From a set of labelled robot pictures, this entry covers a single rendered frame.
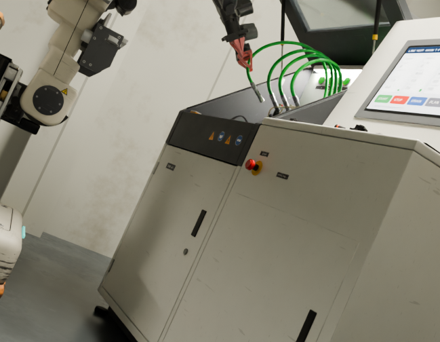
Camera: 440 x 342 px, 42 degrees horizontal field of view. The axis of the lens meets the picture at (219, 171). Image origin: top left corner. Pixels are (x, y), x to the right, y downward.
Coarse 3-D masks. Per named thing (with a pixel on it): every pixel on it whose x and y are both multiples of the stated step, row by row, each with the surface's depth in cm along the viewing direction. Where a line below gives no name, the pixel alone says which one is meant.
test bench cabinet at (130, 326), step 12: (168, 144) 256; (240, 168) 196; (144, 192) 254; (228, 192) 196; (132, 216) 254; (216, 216) 196; (120, 240) 255; (204, 240) 197; (192, 276) 194; (108, 300) 240; (180, 300) 194; (108, 312) 252; (120, 312) 227; (120, 324) 238; (132, 324) 215; (168, 324) 194; (132, 336) 226
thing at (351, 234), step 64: (384, 64) 205; (384, 128) 183; (256, 192) 182; (320, 192) 157; (384, 192) 138; (256, 256) 169; (320, 256) 147; (384, 256) 137; (192, 320) 183; (256, 320) 157; (320, 320) 138; (384, 320) 141
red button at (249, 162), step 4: (248, 160) 186; (252, 160) 185; (248, 164) 185; (252, 164) 185; (256, 164) 187; (260, 164) 186; (248, 168) 185; (252, 168) 186; (256, 168) 186; (260, 168) 185; (252, 172) 188; (256, 172) 186
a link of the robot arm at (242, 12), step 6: (240, 0) 224; (246, 0) 224; (228, 6) 218; (234, 6) 219; (240, 6) 222; (246, 6) 224; (252, 6) 225; (228, 12) 221; (234, 12) 222; (240, 12) 225; (246, 12) 226; (252, 12) 227
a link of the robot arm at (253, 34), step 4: (240, 24) 250; (244, 24) 251; (248, 24) 252; (252, 24) 253; (244, 28) 252; (248, 28) 252; (252, 28) 252; (256, 28) 252; (252, 32) 252; (256, 32) 252; (248, 36) 251; (252, 36) 252; (256, 36) 253; (244, 40) 254
